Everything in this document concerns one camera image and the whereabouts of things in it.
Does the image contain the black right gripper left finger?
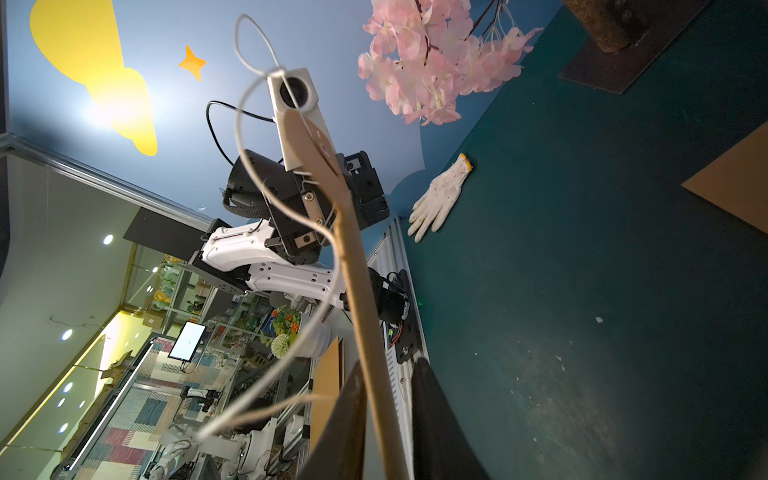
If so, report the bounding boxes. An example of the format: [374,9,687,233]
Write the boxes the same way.
[296,362,367,480]

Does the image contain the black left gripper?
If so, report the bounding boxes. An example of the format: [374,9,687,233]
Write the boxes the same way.
[263,170,333,265]

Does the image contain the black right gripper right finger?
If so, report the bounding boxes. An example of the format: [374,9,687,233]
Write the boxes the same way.
[411,358,489,479]

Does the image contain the kraft paper file bag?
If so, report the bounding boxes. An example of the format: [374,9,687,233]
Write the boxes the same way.
[297,134,407,479]
[682,123,768,233]

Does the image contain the file bag white string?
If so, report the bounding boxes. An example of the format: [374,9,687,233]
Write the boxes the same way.
[195,13,342,443]

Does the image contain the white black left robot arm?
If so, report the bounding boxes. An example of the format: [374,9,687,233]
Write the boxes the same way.
[189,150,411,325]

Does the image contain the brown cardboard box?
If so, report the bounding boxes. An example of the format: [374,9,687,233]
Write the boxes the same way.
[309,338,344,452]

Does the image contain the white pot orange green flowers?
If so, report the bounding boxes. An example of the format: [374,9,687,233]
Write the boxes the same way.
[267,306,332,359]

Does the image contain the white work glove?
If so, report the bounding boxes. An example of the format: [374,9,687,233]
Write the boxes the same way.
[407,153,473,243]

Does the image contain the white monitor screen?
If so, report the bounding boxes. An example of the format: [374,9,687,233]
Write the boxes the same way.
[168,321,206,362]

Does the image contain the pink artificial blossom tree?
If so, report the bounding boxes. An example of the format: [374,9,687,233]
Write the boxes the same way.
[358,1,539,126]

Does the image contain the aluminium front mounting rail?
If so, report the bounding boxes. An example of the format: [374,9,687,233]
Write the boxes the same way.
[368,217,428,479]

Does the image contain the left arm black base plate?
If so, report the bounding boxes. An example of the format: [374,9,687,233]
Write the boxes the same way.
[377,269,422,364]

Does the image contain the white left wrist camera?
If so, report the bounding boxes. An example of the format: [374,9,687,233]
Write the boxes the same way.
[267,68,336,174]

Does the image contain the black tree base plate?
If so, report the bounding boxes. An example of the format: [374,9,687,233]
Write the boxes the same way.
[559,0,708,95]

